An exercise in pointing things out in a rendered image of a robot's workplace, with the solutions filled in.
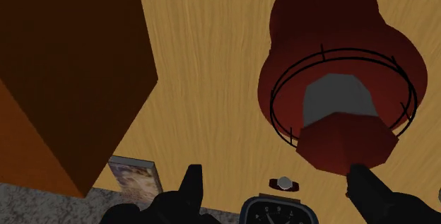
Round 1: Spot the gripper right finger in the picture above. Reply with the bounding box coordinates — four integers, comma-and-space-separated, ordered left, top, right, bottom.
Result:
346, 163, 441, 224

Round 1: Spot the red wristwatch with white face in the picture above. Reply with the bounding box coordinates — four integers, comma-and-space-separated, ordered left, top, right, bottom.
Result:
269, 176, 300, 193

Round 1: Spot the blue alarm clock, dark face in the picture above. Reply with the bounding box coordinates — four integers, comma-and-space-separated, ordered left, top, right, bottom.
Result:
238, 193, 319, 224

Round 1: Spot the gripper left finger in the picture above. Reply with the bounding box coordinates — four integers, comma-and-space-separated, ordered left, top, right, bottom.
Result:
99, 163, 222, 224

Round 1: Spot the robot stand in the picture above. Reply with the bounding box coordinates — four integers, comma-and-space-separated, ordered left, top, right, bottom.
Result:
0, 0, 159, 199

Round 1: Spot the book with pale picture cover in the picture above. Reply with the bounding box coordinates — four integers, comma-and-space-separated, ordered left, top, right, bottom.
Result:
107, 155, 165, 204

